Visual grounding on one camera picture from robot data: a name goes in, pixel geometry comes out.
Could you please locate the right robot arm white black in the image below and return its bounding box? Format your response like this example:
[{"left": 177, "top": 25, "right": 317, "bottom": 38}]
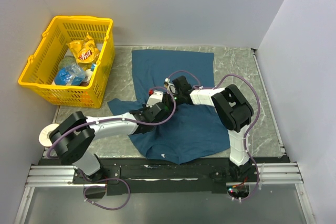
[{"left": 164, "top": 76, "right": 254, "bottom": 182}]

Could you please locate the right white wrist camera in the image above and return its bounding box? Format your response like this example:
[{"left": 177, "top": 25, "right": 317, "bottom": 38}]
[{"left": 164, "top": 78, "right": 177, "bottom": 95}]

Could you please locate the yellow plastic basket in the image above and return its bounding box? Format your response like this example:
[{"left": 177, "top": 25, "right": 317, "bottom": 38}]
[{"left": 18, "top": 16, "right": 115, "bottom": 108}]

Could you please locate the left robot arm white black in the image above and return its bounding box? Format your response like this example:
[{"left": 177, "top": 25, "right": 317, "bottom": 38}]
[{"left": 48, "top": 98, "right": 176, "bottom": 183}]

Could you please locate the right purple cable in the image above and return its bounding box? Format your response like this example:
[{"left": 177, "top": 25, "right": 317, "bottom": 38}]
[{"left": 166, "top": 70, "right": 261, "bottom": 204}]

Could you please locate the yellow snack bag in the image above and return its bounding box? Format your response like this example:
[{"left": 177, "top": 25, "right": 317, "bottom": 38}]
[{"left": 67, "top": 33, "right": 100, "bottom": 64}]

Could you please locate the blue t-shirt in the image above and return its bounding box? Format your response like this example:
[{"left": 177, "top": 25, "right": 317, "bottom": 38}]
[{"left": 108, "top": 49, "right": 230, "bottom": 164}]

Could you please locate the small white bottle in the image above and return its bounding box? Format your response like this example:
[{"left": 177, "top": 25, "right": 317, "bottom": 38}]
[{"left": 84, "top": 63, "right": 96, "bottom": 82}]

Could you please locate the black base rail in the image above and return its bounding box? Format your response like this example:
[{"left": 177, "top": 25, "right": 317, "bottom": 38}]
[{"left": 39, "top": 157, "right": 289, "bottom": 196}]

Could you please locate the blue plastic bag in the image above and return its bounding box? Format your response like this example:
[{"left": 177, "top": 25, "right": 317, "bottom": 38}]
[{"left": 54, "top": 63, "right": 86, "bottom": 86}]

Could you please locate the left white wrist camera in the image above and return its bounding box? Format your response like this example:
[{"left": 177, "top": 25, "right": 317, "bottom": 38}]
[{"left": 146, "top": 89, "right": 164, "bottom": 107}]

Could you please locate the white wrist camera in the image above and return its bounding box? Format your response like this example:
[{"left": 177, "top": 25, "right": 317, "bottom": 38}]
[
  {"left": 164, "top": 78, "right": 177, "bottom": 95},
  {"left": 146, "top": 89, "right": 164, "bottom": 107}
]

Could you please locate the toilet paper roll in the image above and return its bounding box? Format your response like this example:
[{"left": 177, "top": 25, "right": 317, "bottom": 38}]
[{"left": 38, "top": 123, "right": 59, "bottom": 147}]

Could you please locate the aluminium frame rail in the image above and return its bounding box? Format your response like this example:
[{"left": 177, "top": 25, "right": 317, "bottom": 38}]
[{"left": 14, "top": 163, "right": 87, "bottom": 224}]

